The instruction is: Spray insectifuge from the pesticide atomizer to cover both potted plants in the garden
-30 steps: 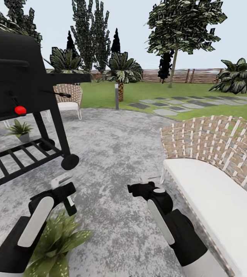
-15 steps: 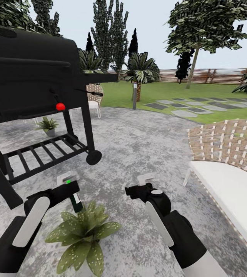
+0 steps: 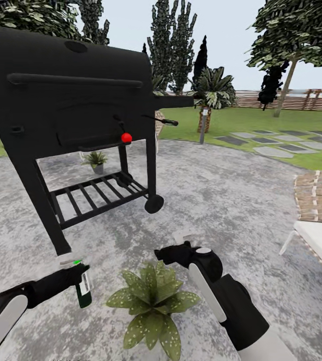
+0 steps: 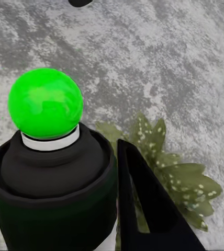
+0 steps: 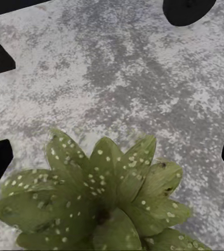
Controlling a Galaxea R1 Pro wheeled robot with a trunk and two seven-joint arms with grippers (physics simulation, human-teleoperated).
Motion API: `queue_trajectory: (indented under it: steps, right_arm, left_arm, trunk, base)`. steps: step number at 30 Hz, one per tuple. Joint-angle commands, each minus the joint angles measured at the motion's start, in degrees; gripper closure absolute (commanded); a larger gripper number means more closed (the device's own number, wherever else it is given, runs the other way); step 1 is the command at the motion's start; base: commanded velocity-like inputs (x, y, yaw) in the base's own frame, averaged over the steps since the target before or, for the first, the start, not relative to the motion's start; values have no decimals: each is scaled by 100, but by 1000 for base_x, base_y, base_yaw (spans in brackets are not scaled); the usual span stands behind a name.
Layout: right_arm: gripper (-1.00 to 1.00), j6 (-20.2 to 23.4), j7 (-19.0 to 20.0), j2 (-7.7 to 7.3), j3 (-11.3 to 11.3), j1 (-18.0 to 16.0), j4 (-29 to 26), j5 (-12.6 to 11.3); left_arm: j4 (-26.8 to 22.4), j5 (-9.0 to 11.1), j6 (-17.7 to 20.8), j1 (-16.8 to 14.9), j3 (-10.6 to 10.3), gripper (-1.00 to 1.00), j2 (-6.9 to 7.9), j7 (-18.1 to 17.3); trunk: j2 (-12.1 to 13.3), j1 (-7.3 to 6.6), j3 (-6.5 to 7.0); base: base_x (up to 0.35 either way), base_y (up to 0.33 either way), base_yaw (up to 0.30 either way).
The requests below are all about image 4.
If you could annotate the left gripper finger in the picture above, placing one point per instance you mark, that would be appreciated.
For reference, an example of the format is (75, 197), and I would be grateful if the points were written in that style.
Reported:
(169, 231)

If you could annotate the insectifuge atomizer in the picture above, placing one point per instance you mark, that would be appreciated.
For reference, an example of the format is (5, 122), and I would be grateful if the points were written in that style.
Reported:
(58, 178)

